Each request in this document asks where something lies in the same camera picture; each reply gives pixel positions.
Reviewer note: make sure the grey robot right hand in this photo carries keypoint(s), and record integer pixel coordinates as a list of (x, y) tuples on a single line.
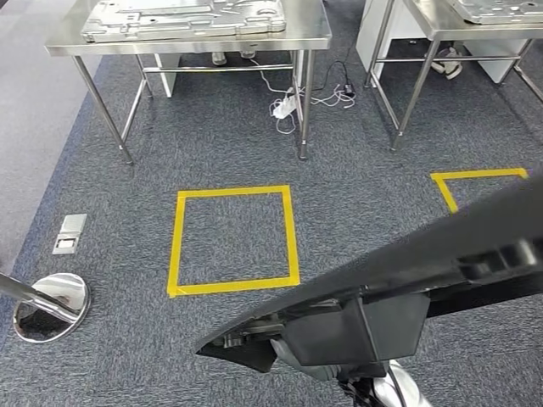
[(285, 359)]

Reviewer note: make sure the black plastic panel part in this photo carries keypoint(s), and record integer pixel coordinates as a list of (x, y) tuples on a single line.
[(339, 331)]

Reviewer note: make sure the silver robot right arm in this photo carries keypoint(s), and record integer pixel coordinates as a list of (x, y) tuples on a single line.
[(413, 393)]

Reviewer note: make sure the stainless steel workbench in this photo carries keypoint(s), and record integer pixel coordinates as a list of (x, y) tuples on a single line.
[(307, 22)]

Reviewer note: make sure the yellow floor tape square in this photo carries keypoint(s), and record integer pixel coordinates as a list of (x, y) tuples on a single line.
[(475, 174), (233, 286)]

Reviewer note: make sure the white power strip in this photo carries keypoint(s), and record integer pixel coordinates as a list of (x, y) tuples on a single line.
[(283, 108)]

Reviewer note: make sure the black power adapter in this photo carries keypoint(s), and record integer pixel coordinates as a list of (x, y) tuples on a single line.
[(349, 90)]

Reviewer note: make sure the silver floor socket cover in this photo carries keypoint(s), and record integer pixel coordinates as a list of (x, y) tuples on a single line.
[(69, 233)]

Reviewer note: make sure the stamped sheet metal plate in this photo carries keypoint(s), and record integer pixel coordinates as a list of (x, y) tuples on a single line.
[(169, 19), (501, 11)]

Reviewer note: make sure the stainless steel table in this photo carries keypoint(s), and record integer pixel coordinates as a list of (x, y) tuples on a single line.
[(433, 19)]

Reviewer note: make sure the chrome stanchion post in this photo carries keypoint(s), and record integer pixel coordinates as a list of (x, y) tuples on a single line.
[(63, 289)]

